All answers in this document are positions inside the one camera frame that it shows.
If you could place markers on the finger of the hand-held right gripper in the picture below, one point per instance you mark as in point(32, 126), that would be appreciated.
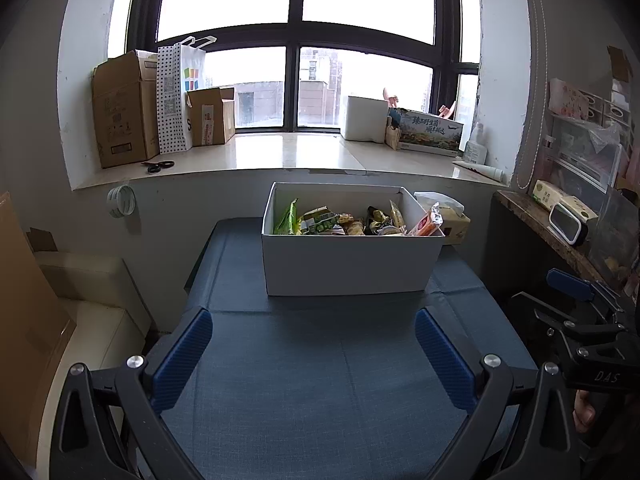
point(575, 330)
point(570, 284)

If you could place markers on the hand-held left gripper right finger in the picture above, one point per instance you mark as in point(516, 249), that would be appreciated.
point(445, 360)

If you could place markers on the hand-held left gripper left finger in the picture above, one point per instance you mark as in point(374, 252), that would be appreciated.
point(182, 355)

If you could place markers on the white storage box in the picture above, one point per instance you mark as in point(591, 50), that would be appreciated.
point(350, 265)

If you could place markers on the orange packet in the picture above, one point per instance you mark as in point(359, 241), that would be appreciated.
point(425, 225)

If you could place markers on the pile of snack packets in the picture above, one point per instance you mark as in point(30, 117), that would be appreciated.
point(345, 224)

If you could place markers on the person's right hand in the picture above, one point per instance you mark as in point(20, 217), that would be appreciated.
point(584, 412)

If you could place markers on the white black device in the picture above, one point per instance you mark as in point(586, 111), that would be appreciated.
point(567, 222)

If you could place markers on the clear plastic container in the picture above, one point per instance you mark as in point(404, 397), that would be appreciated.
point(617, 240)

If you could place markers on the brown wooden shelf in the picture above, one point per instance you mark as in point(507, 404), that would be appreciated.
point(525, 215)

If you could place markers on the yellow tissue pack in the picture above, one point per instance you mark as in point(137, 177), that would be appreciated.
point(550, 192)

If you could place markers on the beige carton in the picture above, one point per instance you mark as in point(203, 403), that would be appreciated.
point(457, 230)

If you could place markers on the clear plastic drawer unit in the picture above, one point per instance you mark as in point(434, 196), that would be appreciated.
point(585, 155)

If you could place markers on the white tube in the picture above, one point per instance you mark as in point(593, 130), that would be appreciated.
point(480, 171)

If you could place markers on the brown cardboard sheet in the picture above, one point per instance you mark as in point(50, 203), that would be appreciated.
point(30, 320)

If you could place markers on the white plastic bag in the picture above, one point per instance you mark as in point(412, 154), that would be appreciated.
point(437, 200)

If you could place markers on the roll of clear tape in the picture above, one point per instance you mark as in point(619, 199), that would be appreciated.
point(121, 201)

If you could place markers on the white plastic bottle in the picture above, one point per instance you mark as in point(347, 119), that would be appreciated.
point(474, 147)

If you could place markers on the pink printed box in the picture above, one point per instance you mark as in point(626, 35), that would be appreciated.
point(570, 97)

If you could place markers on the black scissors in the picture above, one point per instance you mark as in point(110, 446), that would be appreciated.
point(155, 166)

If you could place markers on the landscape print carton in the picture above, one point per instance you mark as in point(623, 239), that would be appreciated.
point(430, 132)

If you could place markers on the marble window sill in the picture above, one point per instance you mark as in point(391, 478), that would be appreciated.
point(300, 152)

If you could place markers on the small cardboard box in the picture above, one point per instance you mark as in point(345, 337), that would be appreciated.
point(210, 120)

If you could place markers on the polka dot paper bag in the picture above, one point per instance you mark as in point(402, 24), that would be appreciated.
point(172, 110)

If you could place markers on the large cardboard box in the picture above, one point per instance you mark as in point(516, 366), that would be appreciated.
point(122, 115)

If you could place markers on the white foam box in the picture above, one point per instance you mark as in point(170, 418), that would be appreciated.
point(362, 117)

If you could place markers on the grey stitched leather panel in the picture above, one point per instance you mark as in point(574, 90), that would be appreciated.
point(565, 20)

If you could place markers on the black window frame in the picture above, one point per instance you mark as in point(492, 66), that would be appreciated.
point(295, 35)

